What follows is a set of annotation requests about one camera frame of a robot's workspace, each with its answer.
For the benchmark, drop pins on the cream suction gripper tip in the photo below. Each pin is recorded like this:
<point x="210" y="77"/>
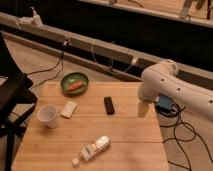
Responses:
<point x="143" y="109"/>

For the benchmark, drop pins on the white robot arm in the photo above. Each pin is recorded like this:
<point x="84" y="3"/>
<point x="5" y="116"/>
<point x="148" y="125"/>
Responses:
<point x="161" y="78"/>

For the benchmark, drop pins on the white ceramic cup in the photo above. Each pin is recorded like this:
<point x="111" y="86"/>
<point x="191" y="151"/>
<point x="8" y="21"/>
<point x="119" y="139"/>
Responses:
<point x="48" y="116"/>

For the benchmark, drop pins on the blue power box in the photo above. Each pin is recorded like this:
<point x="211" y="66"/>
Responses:
<point x="164" y="103"/>

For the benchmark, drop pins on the wooden table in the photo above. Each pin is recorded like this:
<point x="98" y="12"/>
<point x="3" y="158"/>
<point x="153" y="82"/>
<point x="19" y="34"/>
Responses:
<point x="136" y="143"/>

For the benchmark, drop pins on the green bowl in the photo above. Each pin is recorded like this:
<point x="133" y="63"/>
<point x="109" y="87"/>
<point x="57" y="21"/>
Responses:
<point x="72" y="78"/>

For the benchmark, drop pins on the orange carrot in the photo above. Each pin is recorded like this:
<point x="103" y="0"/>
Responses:
<point x="75" y="86"/>

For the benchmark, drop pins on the white sponge block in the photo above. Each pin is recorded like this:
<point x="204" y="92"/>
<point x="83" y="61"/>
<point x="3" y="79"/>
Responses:
<point x="68" y="109"/>

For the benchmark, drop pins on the black chair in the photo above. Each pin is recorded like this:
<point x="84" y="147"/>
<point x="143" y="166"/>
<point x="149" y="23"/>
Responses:
<point x="15" y="90"/>

